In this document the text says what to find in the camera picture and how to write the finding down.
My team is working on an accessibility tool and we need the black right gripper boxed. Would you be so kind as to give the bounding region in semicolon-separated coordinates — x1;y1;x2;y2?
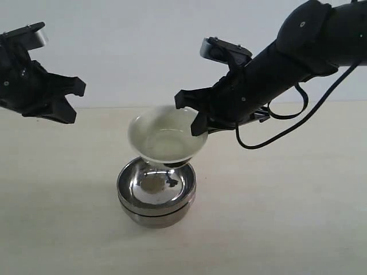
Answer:
174;62;271;137

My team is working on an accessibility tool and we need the large steel bowl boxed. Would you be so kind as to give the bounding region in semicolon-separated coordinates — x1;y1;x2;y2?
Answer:
120;197;195;229

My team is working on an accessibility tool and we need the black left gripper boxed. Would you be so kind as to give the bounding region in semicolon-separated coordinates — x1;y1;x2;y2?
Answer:
1;43;86;124

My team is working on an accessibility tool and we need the white ceramic bowl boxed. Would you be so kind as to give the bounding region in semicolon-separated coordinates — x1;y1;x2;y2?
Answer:
127;105;208;168

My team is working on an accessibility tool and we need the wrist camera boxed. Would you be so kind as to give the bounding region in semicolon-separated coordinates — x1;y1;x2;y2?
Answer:
200;37;252;66
1;22;48;50

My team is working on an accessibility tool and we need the small patterned steel bowl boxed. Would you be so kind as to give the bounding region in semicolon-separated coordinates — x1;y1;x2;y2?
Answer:
116;158;196;214

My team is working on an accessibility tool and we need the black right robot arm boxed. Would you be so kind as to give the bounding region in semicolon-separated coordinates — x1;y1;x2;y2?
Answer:
174;1;366;136

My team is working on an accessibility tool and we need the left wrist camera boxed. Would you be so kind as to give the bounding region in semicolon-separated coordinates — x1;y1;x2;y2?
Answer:
1;22;48;50

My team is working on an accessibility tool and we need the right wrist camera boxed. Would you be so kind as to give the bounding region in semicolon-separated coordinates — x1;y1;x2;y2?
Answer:
200;37;252;66

